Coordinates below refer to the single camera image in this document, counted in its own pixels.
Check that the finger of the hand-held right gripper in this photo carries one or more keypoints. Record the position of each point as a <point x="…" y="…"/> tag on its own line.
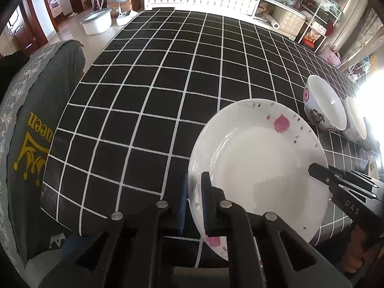
<point x="357" y="179"/>
<point x="319" y="171"/>

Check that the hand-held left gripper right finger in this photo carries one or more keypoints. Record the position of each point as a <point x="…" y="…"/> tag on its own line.
<point x="205" y="210"/>

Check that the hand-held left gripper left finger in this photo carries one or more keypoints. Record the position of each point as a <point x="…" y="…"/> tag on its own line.
<point x="183" y="210"/>

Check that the white floral bowl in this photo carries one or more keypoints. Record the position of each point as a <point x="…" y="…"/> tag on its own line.
<point x="325" y="102"/>
<point x="355" y="126"/>

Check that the white plate pink flower print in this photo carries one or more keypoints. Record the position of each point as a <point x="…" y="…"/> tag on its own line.
<point x="255" y="144"/>

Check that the person's right hand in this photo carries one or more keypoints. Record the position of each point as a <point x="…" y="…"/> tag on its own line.
<point x="360" y="252"/>

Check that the white floral plate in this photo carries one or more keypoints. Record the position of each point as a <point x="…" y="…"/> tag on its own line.
<point x="373" y="168"/>

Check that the pink bag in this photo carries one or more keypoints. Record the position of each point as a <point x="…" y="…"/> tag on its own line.
<point x="330" y="56"/>

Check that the black white grid tablecloth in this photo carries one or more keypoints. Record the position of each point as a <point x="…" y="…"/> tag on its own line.
<point x="150" y="96"/>

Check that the beige tufted bench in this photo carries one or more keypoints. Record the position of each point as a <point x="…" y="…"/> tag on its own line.
<point x="289" y="19"/>

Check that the white paper roll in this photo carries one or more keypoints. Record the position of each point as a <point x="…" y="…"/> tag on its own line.
<point x="276" y="22"/>

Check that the white appliance box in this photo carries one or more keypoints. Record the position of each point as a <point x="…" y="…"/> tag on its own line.
<point x="126" y="18"/>

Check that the grey patterned chair cover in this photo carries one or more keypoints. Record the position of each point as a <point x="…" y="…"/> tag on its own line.
<point x="18" y="87"/>

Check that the white plastic tub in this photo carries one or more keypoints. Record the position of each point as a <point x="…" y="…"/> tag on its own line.
<point x="96" y="22"/>

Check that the brown wooden door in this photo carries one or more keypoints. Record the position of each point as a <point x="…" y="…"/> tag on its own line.
<point x="27" y="27"/>

